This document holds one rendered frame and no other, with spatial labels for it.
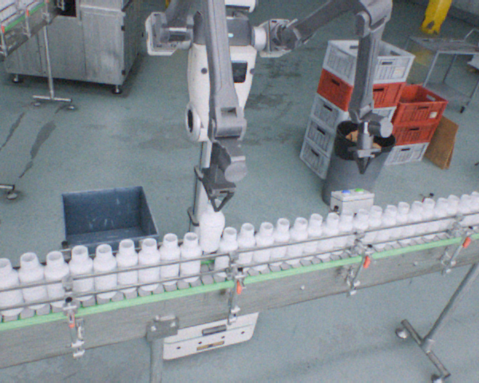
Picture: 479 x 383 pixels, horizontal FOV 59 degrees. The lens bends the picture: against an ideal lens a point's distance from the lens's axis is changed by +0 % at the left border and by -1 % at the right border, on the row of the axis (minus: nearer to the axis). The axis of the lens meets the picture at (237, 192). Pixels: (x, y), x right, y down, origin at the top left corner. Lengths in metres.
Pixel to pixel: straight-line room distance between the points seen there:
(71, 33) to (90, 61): 0.31
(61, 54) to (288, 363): 3.76
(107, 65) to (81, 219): 3.16
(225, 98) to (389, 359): 1.97
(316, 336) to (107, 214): 1.38
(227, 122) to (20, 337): 0.78
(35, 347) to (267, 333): 1.45
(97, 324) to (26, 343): 0.18
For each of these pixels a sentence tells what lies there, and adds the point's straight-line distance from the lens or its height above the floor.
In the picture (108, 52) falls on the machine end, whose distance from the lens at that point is 4.76.
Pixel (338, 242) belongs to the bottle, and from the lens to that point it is 1.47.
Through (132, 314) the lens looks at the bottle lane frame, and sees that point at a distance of 1.30.
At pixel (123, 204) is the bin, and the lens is 1.80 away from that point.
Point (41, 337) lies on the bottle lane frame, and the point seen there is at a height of 0.92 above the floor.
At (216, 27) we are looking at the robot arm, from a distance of 1.05.
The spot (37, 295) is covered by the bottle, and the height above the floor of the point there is 1.06.
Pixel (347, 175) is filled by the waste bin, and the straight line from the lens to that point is 3.30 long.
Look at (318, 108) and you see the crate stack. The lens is 3.80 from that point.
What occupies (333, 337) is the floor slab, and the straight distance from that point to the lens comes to 2.59.
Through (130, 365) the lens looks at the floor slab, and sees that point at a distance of 2.32.
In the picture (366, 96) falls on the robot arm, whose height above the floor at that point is 1.47.
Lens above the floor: 1.96
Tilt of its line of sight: 35 degrees down
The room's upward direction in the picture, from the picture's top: 10 degrees clockwise
